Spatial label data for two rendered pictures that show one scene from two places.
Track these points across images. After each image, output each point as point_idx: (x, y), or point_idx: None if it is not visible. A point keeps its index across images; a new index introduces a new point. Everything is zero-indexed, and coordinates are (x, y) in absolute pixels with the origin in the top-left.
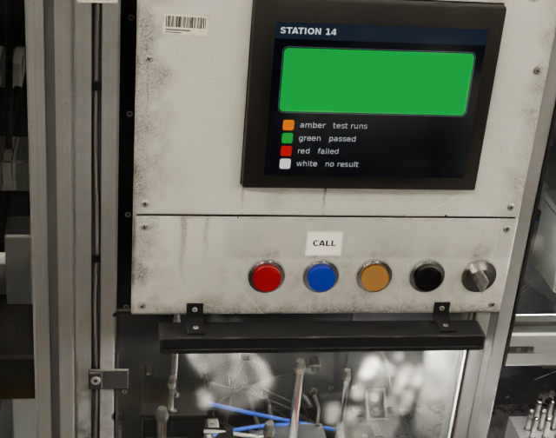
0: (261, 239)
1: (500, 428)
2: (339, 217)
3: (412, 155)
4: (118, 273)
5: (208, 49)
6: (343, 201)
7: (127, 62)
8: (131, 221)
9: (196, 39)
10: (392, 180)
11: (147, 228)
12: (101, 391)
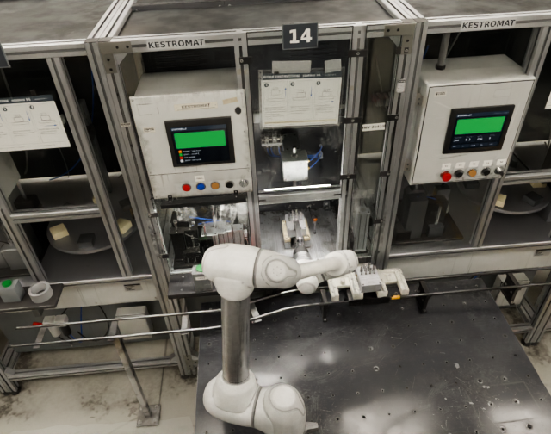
0: (182, 178)
1: None
2: (201, 171)
3: (214, 156)
4: None
5: (156, 134)
6: (201, 167)
7: None
8: None
9: (152, 133)
10: (212, 162)
11: (152, 178)
12: (151, 218)
